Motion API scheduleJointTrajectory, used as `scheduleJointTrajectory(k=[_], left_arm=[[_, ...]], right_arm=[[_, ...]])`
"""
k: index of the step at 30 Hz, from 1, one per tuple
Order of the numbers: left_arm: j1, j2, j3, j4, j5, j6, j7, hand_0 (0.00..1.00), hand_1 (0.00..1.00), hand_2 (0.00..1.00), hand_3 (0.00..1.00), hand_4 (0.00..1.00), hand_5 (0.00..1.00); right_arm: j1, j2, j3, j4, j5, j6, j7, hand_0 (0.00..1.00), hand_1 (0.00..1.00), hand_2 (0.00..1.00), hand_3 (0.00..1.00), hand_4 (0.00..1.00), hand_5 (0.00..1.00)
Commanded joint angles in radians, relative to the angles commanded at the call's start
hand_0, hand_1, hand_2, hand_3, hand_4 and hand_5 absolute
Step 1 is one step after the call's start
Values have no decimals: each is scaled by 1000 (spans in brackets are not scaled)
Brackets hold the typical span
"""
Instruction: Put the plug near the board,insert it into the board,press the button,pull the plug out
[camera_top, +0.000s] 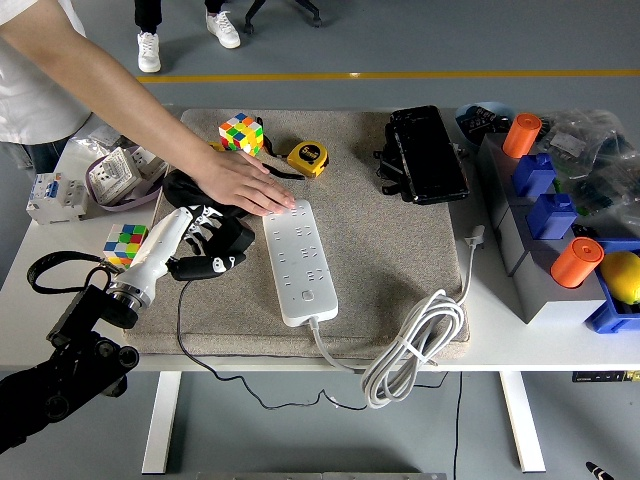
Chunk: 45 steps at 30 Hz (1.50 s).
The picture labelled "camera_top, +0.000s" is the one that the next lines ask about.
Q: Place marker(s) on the black metal bracket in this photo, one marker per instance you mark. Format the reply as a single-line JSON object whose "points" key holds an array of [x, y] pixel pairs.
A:
{"points": [[390, 172]]}

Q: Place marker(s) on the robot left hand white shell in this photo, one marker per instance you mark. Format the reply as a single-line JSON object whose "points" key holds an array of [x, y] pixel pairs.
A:
{"points": [[160, 240]]}

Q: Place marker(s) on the orange cylinder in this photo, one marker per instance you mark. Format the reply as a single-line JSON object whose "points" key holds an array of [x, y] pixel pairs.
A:
{"points": [[520, 137], [575, 265]]}

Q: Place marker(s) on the blue plastic bin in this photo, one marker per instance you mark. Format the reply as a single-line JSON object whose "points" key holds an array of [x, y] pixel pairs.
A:
{"points": [[607, 315]]}

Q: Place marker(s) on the person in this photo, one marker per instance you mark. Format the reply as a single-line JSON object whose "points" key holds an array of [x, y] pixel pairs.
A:
{"points": [[149, 52]]}

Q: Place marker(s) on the clear plastic parts bag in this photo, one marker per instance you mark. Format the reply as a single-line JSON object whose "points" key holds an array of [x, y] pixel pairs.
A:
{"points": [[617, 185], [82, 147], [580, 135]]}

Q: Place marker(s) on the colourful puzzle cube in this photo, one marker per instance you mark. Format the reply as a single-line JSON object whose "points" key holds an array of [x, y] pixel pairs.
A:
{"points": [[125, 245], [240, 135]]}

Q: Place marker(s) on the white power strip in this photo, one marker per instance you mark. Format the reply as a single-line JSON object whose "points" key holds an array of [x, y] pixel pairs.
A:
{"points": [[300, 260]]}

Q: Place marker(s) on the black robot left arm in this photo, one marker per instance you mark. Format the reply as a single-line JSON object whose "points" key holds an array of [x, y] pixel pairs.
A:
{"points": [[75, 360]]}

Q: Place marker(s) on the yellow tape measure black face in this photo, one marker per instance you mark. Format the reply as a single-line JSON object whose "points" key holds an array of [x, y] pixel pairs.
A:
{"points": [[216, 146]]}

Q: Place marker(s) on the white table leg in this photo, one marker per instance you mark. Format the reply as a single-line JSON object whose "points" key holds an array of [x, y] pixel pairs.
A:
{"points": [[525, 425], [160, 425]]}

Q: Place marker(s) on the black rectangular device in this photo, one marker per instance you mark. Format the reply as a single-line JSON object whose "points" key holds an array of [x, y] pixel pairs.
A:
{"points": [[430, 155]]}

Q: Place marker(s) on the lavender tray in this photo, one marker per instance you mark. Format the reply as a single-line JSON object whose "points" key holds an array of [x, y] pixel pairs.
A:
{"points": [[135, 202]]}

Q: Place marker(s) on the black cloth pouch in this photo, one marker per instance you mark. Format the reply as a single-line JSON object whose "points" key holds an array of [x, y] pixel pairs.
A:
{"points": [[180, 190]]}

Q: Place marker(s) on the person's right hand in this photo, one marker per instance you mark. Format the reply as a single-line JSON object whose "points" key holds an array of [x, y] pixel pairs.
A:
{"points": [[235, 182]]}

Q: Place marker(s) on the yellow lemon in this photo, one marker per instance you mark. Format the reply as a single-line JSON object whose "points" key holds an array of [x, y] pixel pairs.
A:
{"points": [[622, 277]]}

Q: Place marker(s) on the blue plastic block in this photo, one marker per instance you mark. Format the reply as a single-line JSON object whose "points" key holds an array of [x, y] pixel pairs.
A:
{"points": [[532, 176], [550, 220]]}

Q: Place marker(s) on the white circuit breaker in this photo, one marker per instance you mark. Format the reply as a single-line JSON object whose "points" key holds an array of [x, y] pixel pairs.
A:
{"points": [[55, 200]]}

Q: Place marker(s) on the light blue bowl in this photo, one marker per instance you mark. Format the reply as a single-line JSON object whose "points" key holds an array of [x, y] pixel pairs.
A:
{"points": [[467, 137]]}

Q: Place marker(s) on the person's torso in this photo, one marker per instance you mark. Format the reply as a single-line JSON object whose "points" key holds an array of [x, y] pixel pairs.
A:
{"points": [[30, 100]]}

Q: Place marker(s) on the grey block holder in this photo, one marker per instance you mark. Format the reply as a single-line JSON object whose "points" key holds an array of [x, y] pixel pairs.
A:
{"points": [[540, 295]]}

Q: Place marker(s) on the grey-brown mat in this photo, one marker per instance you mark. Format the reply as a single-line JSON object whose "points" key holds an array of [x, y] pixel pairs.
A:
{"points": [[380, 240]]}

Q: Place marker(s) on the black desk control panel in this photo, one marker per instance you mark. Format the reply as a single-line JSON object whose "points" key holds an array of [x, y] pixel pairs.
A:
{"points": [[600, 376]]}

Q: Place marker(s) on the yellow tape measure 5m label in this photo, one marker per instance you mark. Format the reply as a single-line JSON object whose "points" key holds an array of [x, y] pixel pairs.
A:
{"points": [[307, 157]]}

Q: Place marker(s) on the robot right hand black fingers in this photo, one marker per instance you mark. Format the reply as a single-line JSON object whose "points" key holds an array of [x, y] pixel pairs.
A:
{"points": [[598, 471]]}

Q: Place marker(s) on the black office chair base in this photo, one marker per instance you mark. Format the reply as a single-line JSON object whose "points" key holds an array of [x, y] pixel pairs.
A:
{"points": [[316, 20]]}

